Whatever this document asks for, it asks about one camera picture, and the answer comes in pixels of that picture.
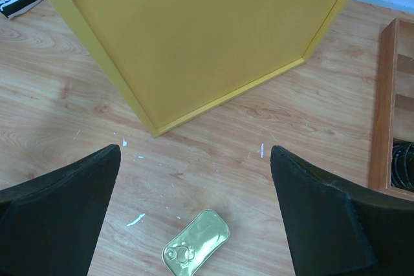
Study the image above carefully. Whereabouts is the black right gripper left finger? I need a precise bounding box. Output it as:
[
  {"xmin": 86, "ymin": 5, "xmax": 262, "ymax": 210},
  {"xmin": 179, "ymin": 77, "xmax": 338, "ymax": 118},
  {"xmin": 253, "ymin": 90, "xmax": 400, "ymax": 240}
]
[{"xmin": 1, "ymin": 144, "xmax": 121, "ymax": 275}]

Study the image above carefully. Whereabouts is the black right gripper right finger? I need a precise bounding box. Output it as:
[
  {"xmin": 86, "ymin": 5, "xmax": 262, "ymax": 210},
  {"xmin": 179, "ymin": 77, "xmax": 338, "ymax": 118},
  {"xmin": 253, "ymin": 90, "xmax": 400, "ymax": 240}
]
[{"xmin": 270, "ymin": 145, "xmax": 413, "ymax": 275}]

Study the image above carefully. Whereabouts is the gold tin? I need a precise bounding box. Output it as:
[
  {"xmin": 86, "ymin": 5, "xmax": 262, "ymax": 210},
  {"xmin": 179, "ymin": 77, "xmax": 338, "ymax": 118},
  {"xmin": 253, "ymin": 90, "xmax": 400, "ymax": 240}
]
[{"xmin": 162, "ymin": 209, "xmax": 230, "ymax": 276}]

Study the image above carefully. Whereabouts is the dark cloth roll front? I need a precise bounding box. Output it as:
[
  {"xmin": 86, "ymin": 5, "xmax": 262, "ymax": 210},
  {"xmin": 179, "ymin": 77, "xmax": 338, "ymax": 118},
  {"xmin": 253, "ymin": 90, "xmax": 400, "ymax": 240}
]
[{"xmin": 391, "ymin": 142, "xmax": 413, "ymax": 192}]

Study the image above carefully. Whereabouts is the wooden compartment tray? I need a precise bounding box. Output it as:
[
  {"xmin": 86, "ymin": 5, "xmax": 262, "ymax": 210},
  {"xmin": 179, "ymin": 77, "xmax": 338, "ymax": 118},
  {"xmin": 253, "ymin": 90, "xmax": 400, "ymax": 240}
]
[{"xmin": 368, "ymin": 18, "xmax": 413, "ymax": 200}]

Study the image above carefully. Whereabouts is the yellow cabinet box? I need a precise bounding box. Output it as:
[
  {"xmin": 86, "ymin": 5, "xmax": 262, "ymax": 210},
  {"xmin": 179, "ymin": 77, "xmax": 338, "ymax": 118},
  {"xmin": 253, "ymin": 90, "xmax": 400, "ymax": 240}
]
[{"xmin": 49, "ymin": 0, "xmax": 349, "ymax": 137}]

